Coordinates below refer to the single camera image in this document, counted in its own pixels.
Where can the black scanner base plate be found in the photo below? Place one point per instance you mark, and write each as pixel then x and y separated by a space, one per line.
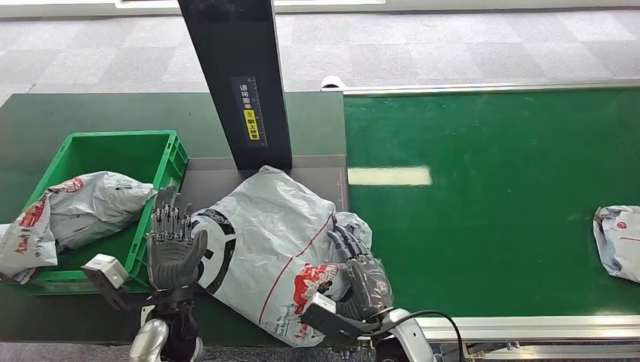
pixel 220 182

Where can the grey package with red line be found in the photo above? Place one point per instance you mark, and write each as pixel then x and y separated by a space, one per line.
pixel 622 245

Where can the wide aluminium conveyor rail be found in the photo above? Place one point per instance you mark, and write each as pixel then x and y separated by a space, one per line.
pixel 550 327

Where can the black and yellow column label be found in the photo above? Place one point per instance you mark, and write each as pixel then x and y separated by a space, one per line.
pixel 251 117

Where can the green plastic crate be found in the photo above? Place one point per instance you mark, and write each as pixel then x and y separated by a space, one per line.
pixel 140 160

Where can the dark green table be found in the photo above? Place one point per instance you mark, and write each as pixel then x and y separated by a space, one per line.
pixel 100 112

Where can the grey package with red print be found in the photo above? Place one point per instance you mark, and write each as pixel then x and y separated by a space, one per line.
pixel 85 210

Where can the black scanner column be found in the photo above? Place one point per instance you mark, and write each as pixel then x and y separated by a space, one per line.
pixel 240 50

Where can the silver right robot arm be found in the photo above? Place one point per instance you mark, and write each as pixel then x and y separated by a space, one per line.
pixel 407 335

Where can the green conveyor belt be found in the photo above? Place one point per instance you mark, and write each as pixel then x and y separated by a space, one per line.
pixel 500 200

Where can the white conveyor roller cap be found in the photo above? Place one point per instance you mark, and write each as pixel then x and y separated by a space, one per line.
pixel 331 81

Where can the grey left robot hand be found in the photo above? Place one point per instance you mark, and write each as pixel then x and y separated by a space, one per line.
pixel 172 255

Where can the grey package with SF logo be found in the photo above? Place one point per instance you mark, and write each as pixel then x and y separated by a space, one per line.
pixel 270 235

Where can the thin aluminium conveyor rail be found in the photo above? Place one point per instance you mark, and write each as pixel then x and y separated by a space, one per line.
pixel 500 87

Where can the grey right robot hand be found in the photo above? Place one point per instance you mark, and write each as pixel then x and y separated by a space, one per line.
pixel 370 285

